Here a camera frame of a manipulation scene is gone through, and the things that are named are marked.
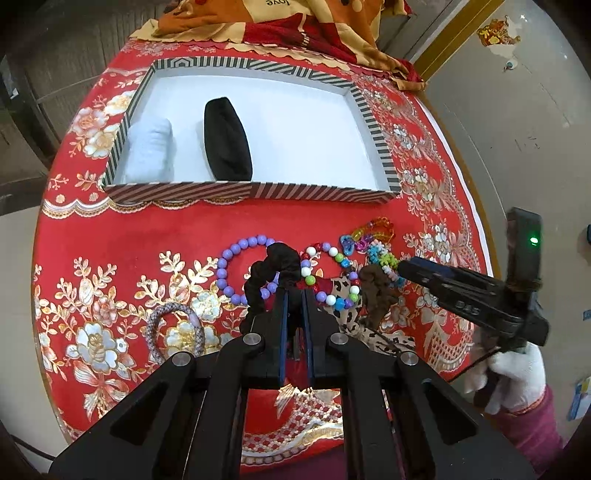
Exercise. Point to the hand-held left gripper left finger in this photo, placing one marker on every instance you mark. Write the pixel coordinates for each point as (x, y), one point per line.
(283, 332)

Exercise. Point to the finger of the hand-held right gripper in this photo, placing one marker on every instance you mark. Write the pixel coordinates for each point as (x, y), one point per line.
(427, 274)

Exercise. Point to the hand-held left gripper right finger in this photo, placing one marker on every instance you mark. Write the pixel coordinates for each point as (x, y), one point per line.
(308, 332)

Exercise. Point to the red bow hair clip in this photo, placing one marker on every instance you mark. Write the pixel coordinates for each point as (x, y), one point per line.
(324, 286)

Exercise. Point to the leopard print bow scrunchie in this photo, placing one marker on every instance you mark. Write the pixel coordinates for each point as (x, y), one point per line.
(376, 286)

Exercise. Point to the black scrunchie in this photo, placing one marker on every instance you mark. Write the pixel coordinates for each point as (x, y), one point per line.
(277, 254)

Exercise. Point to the striped cardboard box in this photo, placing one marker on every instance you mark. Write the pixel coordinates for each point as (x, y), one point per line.
(184, 191)

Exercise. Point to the black fluffy roll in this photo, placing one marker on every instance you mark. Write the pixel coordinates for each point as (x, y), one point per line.
(226, 138)

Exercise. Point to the person's right forearm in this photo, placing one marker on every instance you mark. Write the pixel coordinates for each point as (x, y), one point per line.
(535, 434)

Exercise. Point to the person's right hand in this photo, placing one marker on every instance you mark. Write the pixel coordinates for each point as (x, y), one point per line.
(517, 378)

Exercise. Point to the red floral tablecloth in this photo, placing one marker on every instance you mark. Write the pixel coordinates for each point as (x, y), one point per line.
(138, 240)

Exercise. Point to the white fluffy roll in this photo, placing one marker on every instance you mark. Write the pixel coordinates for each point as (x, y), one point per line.
(147, 147)

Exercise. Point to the orange patterned blanket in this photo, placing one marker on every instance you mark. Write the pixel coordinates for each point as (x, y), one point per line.
(295, 27)

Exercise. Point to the red wall decoration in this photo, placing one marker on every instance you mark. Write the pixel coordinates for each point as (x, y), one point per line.
(496, 32)

